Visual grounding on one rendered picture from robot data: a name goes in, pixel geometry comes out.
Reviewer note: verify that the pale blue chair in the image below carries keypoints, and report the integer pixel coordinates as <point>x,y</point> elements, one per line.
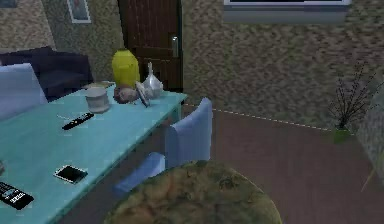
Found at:
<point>190,133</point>
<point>18,88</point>

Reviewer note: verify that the clear glass bottle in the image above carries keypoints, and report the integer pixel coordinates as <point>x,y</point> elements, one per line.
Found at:
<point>153,84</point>

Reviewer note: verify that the white tilted dish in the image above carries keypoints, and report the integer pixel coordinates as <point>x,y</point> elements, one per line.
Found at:
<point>142,94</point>

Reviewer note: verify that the brown round potato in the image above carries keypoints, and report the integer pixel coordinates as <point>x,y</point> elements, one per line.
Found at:
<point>126,94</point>

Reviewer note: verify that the yellow vase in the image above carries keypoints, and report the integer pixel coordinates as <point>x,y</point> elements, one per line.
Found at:
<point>125,68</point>

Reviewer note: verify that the mottled green brown round object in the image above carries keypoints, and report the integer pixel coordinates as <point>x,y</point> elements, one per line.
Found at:
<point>195,196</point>

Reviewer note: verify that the turquoise dining table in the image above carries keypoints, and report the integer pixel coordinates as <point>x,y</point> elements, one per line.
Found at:
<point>110,133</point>

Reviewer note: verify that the dark brown room door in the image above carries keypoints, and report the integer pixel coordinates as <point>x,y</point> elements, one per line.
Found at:
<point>150,33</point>

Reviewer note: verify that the white cup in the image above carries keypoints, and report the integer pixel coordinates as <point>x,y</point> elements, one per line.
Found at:
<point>97,100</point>

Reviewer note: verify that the dark navy armchair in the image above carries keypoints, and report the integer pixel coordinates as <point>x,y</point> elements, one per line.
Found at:
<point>56,71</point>

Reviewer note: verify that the bare twig house plant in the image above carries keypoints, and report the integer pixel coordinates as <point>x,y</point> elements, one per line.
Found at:
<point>350,100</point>

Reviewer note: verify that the white framed wall picture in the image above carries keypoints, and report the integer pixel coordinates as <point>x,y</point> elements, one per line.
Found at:
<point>79,10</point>

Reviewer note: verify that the dark framed wall picture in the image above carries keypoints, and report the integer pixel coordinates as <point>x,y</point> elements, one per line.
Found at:
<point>7,3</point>

